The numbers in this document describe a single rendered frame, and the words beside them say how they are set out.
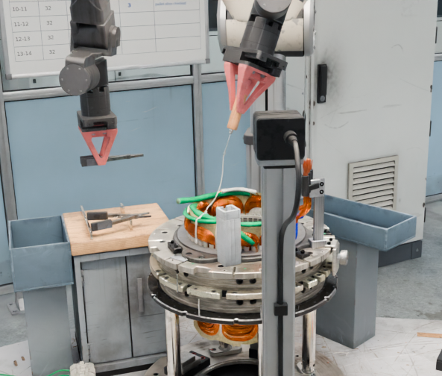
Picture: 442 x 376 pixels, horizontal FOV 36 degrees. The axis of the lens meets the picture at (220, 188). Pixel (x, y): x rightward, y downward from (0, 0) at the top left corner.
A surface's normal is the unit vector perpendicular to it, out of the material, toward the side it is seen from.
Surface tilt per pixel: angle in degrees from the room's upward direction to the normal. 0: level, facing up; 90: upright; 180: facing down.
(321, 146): 90
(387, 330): 0
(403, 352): 0
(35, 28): 90
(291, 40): 118
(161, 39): 90
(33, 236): 90
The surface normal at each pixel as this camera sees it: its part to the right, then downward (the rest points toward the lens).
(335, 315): -0.72, 0.22
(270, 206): 0.05, 0.28
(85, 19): -0.18, 0.68
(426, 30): 0.45, 0.24
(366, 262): 0.70, 0.18
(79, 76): -0.16, 0.30
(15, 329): -0.03, -0.96
